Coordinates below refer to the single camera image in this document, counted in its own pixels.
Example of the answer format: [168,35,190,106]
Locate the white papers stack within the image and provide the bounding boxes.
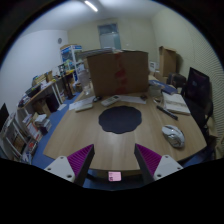
[69,97,93,112]

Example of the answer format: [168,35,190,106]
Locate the black pen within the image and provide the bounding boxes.
[156,105,178,120]

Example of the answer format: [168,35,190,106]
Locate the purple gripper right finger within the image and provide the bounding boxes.
[134,144,182,184]

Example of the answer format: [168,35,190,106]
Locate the black office chair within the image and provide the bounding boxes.
[181,83,213,158]

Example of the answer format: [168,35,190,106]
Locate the large cardboard box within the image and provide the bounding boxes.
[87,51,149,96]

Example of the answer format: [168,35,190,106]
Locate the tall cardboard box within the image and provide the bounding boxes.
[159,46,177,77]

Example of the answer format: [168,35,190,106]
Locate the white bookshelf with books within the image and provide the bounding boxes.
[0,113,38,164]

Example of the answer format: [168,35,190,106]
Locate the wooden side desk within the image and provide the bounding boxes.
[17,70,74,112]

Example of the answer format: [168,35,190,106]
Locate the dark round mouse pad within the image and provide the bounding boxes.
[98,106,142,134]

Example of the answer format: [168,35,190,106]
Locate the blue folder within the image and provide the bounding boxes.
[149,80,178,95]

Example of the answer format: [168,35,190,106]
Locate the clear plastic cup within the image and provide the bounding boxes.
[149,85,161,97]

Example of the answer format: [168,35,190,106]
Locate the white paper sheet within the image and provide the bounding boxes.
[119,95,146,104]

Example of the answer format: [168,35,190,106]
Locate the pink sticky label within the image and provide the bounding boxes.
[108,171,121,182]

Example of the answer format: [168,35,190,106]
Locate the white remote control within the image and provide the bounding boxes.
[101,95,120,107]

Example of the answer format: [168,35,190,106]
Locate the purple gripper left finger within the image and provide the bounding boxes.
[45,144,95,186]

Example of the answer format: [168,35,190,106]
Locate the silver computer mouse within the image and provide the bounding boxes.
[162,125,185,148]

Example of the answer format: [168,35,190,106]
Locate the blue white display shelf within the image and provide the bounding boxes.
[60,44,84,81]

